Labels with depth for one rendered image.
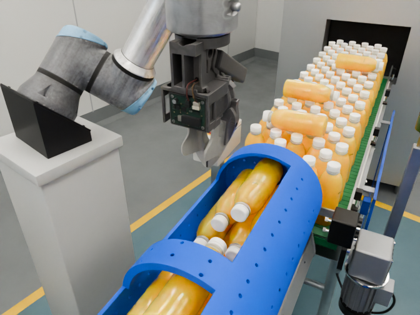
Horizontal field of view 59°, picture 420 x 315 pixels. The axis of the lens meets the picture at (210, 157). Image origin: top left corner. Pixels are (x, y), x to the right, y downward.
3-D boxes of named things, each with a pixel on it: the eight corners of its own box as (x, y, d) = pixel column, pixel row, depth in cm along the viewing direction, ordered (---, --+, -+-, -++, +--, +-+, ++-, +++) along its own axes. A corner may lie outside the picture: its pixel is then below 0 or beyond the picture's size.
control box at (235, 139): (192, 160, 133) (192, 134, 127) (217, 136, 148) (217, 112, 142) (217, 167, 129) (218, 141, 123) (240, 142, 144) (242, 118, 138)
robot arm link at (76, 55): (42, 70, 125) (67, 26, 126) (89, 96, 130) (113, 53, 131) (34, 63, 110) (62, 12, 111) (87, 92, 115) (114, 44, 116)
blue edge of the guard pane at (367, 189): (333, 294, 149) (359, 195, 123) (362, 189, 210) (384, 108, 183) (346, 299, 147) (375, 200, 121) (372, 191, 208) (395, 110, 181)
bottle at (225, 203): (254, 165, 100) (224, 204, 86) (267, 186, 101) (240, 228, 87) (234, 174, 104) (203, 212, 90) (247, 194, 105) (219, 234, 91)
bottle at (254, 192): (279, 185, 99) (253, 227, 85) (255, 175, 101) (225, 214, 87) (285, 164, 95) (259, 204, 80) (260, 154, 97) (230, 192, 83)
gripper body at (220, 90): (161, 126, 51) (154, 37, 45) (192, 104, 57) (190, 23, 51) (210, 138, 48) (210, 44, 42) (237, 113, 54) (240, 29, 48)
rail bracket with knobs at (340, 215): (319, 243, 111) (324, 217, 106) (324, 229, 117) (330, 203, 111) (353, 254, 108) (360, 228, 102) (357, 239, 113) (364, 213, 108)
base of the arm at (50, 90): (5, 85, 116) (21, 58, 117) (54, 110, 132) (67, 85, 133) (36, 102, 106) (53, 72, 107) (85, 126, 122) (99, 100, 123)
